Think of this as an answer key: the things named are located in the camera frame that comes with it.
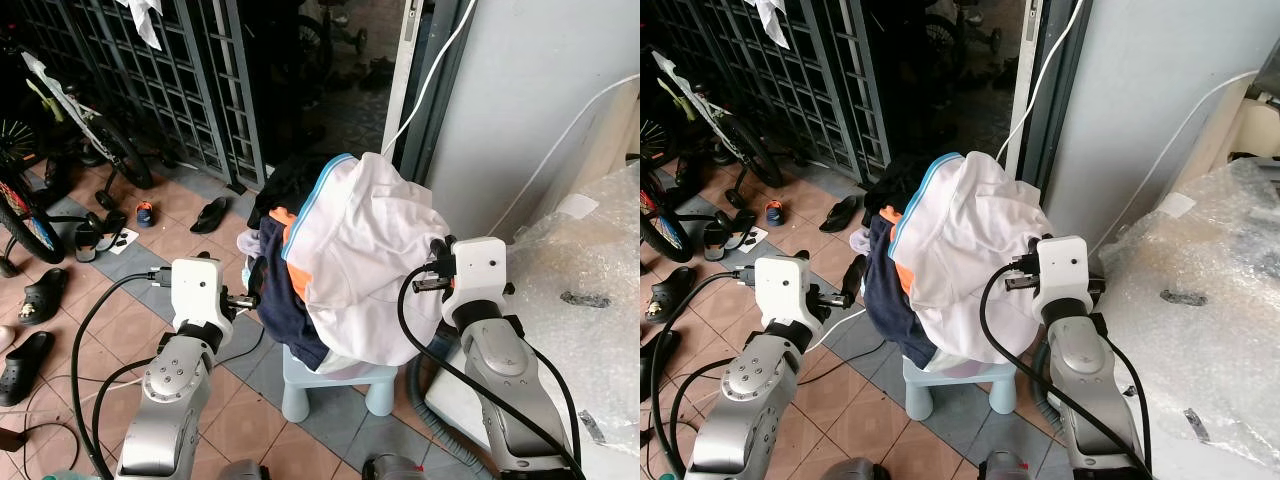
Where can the orange garment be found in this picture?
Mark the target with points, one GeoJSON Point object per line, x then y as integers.
{"type": "Point", "coordinates": [903, 270]}
{"type": "Point", "coordinates": [299, 270]}

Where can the black flat slipper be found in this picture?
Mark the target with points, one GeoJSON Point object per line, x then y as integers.
{"type": "Point", "coordinates": [210, 215]}
{"type": "Point", "coordinates": [840, 213]}

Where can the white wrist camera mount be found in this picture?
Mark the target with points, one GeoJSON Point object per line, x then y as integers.
{"type": "Point", "coordinates": [1065, 272]}
{"type": "Point", "coordinates": [478, 275]}
{"type": "Point", "coordinates": [785, 290]}
{"type": "Point", "coordinates": [198, 290]}

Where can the black clog shoe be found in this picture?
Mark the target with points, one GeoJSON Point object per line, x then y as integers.
{"type": "Point", "coordinates": [655, 362]}
{"type": "Point", "coordinates": [673, 295]}
{"type": "Point", "coordinates": [25, 368]}
{"type": "Point", "coordinates": [44, 295]}

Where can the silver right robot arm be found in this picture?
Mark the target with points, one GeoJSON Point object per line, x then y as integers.
{"type": "Point", "coordinates": [505, 375]}
{"type": "Point", "coordinates": [1085, 375]}

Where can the small blue orange shoe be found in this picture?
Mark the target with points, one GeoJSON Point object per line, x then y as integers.
{"type": "Point", "coordinates": [145, 214]}
{"type": "Point", "coordinates": [775, 213]}

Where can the light blue plastic stool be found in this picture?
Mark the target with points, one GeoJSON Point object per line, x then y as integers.
{"type": "Point", "coordinates": [340, 385]}
{"type": "Point", "coordinates": [960, 385]}

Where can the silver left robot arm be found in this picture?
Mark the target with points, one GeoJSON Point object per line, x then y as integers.
{"type": "Point", "coordinates": [745, 400]}
{"type": "Point", "coordinates": [170, 400]}

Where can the white garment with blue trim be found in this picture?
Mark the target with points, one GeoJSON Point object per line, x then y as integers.
{"type": "Point", "coordinates": [360, 250]}
{"type": "Point", "coordinates": [965, 245]}

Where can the bicycle with colourful wheel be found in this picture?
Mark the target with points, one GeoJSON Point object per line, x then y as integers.
{"type": "Point", "coordinates": [25, 215]}
{"type": "Point", "coordinates": [665, 225]}

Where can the child tricycle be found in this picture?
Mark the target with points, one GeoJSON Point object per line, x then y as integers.
{"type": "Point", "coordinates": [335, 40]}
{"type": "Point", "coordinates": [965, 35]}

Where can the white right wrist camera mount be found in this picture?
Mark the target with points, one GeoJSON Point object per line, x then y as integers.
{"type": "Point", "coordinates": [478, 275]}
{"type": "Point", "coordinates": [1065, 272]}

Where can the navy blue garment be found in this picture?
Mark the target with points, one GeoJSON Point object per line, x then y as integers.
{"type": "Point", "coordinates": [285, 315]}
{"type": "Point", "coordinates": [895, 320]}

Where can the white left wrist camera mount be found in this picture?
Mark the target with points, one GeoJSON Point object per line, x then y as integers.
{"type": "Point", "coordinates": [198, 290]}
{"type": "Point", "coordinates": [785, 290]}

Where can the white hanging cloth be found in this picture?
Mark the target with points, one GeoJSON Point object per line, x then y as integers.
{"type": "Point", "coordinates": [143, 22]}
{"type": "Point", "coordinates": [772, 22]}

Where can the black garment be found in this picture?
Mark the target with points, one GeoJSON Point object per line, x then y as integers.
{"type": "Point", "coordinates": [900, 182]}
{"type": "Point", "coordinates": [290, 185]}

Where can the grey metal grille gate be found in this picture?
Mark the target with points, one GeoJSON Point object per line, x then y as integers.
{"type": "Point", "coordinates": [160, 80]}
{"type": "Point", "coordinates": [790, 80]}

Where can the black and white bicycle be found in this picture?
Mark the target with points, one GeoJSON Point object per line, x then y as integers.
{"type": "Point", "coordinates": [725, 125]}
{"type": "Point", "coordinates": [95, 125]}

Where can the bubble wrap covered appliance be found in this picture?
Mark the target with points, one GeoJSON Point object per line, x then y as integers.
{"type": "Point", "coordinates": [590, 260]}
{"type": "Point", "coordinates": [1200, 260]}

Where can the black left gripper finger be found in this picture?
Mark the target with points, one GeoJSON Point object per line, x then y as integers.
{"type": "Point", "coordinates": [858, 278]}

